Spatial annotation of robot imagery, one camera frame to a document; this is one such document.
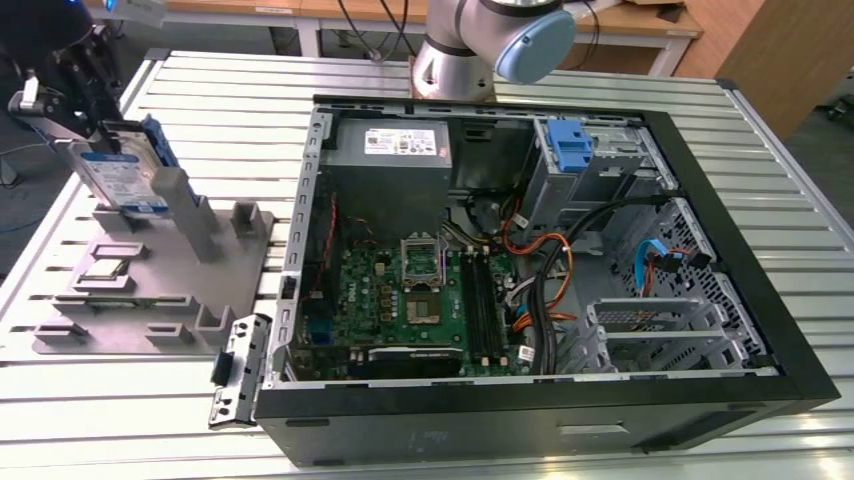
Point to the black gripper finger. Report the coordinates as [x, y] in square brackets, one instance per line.
[100, 85]

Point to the hard disk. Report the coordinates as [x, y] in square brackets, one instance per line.
[113, 175]

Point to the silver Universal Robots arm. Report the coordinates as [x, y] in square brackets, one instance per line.
[453, 65]

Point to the metal disk bay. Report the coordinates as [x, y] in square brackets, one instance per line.
[667, 335]

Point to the silver CPU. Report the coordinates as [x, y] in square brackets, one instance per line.
[102, 270]

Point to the grey parts rack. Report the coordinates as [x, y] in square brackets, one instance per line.
[173, 290]

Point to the green RAM stick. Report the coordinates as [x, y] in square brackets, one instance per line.
[113, 302]

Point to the grey power supply unit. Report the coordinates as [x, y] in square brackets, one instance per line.
[386, 185]

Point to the green motherboard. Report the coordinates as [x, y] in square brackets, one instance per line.
[362, 285]

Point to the metal expansion slot latch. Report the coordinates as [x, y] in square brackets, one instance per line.
[242, 360]

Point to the CPU socket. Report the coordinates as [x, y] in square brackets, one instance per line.
[427, 309]

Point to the black RAM slot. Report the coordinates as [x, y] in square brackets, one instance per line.
[488, 305]
[496, 305]
[469, 305]
[477, 305]

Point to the blue drive latch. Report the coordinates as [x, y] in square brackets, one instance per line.
[569, 150]

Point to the black graphics card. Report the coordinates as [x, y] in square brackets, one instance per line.
[413, 365]

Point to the metal optical drive cage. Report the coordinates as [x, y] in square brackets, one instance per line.
[600, 195]

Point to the black PC case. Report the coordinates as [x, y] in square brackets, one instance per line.
[467, 425]

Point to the tan wooden cabinet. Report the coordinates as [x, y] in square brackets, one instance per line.
[800, 50]

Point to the black chair base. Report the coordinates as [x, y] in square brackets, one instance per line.
[842, 107]

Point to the wooden desk white frame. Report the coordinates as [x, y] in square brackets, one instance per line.
[640, 27]
[220, 15]

